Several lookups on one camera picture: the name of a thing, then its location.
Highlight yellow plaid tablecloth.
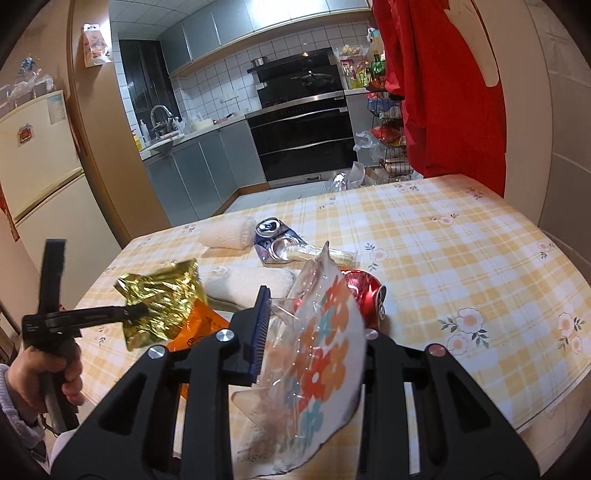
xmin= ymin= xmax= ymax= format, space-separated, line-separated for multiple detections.
xmin=75 ymin=174 xmax=591 ymax=480

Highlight wire snack storage rack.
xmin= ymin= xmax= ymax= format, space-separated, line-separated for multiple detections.
xmin=335 ymin=27 xmax=416 ymax=184

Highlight grey lower kitchen cabinets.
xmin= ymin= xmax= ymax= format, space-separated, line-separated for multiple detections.
xmin=143 ymin=119 xmax=269 ymax=226

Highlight cream white refrigerator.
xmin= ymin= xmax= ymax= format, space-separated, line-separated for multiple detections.
xmin=1 ymin=91 xmax=121 ymax=308

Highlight white foam fruit net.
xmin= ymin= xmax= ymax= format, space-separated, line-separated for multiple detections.
xmin=198 ymin=216 xmax=256 ymax=250

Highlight black range hood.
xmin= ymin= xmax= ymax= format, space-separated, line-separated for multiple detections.
xmin=247 ymin=48 xmax=344 ymax=108

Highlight person's left hand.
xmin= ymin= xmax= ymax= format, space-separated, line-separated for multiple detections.
xmin=4 ymin=344 xmax=85 ymax=422

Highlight orange snack packet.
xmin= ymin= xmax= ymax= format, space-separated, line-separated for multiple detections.
xmin=165 ymin=298 xmax=243 ymax=400

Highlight clear plastic bags on floor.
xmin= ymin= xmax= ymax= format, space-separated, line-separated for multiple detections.
xmin=325 ymin=130 xmax=383 ymax=193

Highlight black built-in oven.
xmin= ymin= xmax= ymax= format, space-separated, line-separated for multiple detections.
xmin=246 ymin=92 xmax=356 ymax=187

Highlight grey kitchen cabinets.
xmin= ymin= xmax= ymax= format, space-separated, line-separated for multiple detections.
xmin=143 ymin=119 xmax=269 ymax=226
xmin=159 ymin=0 xmax=370 ymax=74

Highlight wooden door frame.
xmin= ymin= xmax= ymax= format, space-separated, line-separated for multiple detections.
xmin=66 ymin=1 xmax=170 ymax=247

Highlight grey upper kitchen cabinets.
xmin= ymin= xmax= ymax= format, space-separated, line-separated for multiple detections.
xmin=159 ymin=0 xmax=370 ymax=74

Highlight crushed red soda can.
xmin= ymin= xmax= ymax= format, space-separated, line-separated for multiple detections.
xmin=342 ymin=269 xmax=387 ymax=330

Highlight red hanging apron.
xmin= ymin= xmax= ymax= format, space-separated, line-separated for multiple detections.
xmin=373 ymin=1 xmax=507 ymax=195

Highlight chrome kitchen faucet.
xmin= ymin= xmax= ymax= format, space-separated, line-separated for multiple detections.
xmin=150 ymin=104 xmax=177 ymax=139

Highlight gold foil wrapper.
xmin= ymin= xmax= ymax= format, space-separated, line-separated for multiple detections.
xmin=114 ymin=259 xmax=207 ymax=351

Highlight red fridge magnet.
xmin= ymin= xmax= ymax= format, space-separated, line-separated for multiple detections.
xmin=17 ymin=124 xmax=33 ymax=144

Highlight crushed blue soda can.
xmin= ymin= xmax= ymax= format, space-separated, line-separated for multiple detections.
xmin=253 ymin=217 xmax=305 ymax=265

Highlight clear small plastic wrapper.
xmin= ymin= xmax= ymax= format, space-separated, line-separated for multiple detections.
xmin=280 ymin=245 xmax=358 ymax=269

